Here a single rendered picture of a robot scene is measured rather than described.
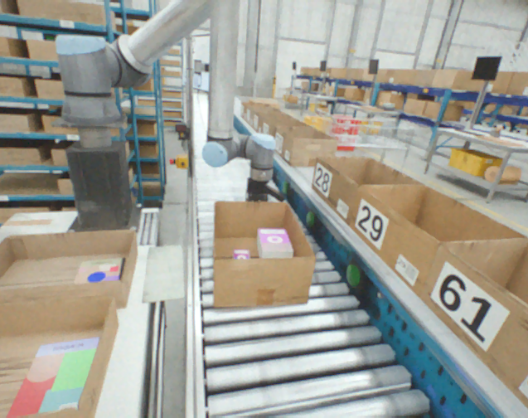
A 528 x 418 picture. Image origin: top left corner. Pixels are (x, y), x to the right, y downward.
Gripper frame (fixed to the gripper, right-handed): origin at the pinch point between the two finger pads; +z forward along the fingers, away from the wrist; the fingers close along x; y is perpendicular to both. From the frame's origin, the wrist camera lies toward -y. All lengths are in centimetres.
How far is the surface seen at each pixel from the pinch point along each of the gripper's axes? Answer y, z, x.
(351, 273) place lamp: -20.9, -1.9, 40.2
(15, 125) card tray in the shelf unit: 129, -18, -96
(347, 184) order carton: -28.7, -22.4, 13.5
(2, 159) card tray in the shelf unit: 141, 3, -97
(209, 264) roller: 23.3, 6.1, 19.3
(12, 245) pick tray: 85, -1, 13
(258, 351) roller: 13, 6, 58
